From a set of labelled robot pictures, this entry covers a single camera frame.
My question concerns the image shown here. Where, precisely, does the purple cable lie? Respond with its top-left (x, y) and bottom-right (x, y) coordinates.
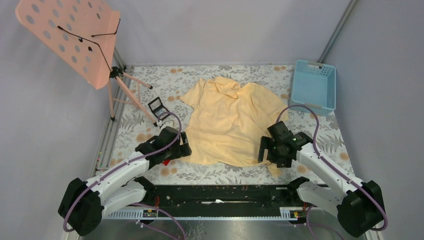
top-left (275, 104), bottom-right (389, 232)
top-left (62, 111), bottom-right (183, 233)

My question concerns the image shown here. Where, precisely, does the grey slotted cable duct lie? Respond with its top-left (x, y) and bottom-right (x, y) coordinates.
top-left (104, 207), bottom-right (298, 221)

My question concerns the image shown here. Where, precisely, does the pink perforated music stand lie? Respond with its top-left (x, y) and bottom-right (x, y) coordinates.
top-left (15, 0), bottom-right (158, 126)

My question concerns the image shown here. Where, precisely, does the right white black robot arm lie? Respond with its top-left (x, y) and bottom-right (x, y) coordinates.
top-left (257, 121), bottom-right (387, 237)

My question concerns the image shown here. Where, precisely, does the floral patterned table mat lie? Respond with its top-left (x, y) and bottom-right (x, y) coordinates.
top-left (99, 65), bottom-right (354, 185)

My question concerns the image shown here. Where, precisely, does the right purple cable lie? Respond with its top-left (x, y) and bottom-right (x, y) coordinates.
top-left (275, 104), bottom-right (389, 232)

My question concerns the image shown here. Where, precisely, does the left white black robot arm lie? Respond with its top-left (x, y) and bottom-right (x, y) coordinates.
top-left (58, 126), bottom-right (192, 236)

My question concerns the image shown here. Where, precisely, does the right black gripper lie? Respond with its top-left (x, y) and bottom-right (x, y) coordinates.
top-left (257, 135), bottom-right (292, 169)

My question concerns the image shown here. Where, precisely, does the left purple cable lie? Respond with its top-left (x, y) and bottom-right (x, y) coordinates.
top-left (62, 111), bottom-right (183, 233)

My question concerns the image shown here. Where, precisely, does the light blue plastic basket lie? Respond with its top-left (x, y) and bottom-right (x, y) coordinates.
top-left (288, 60), bottom-right (337, 116)

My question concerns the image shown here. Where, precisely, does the yellow shirt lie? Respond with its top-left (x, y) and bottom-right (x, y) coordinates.
top-left (180, 76), bottom-right (289, 167)

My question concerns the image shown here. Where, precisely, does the black open brooch case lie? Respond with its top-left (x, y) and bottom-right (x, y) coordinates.
top-left (148, 97), bottom-right (170, 121)

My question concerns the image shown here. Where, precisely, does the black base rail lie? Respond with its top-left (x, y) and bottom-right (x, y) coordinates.
top-left (139, 185), bottom-right (304, 209)

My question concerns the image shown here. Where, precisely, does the red box with white squares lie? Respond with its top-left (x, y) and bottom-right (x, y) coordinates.
top-left (162, 159), bottom-right (170, 166)

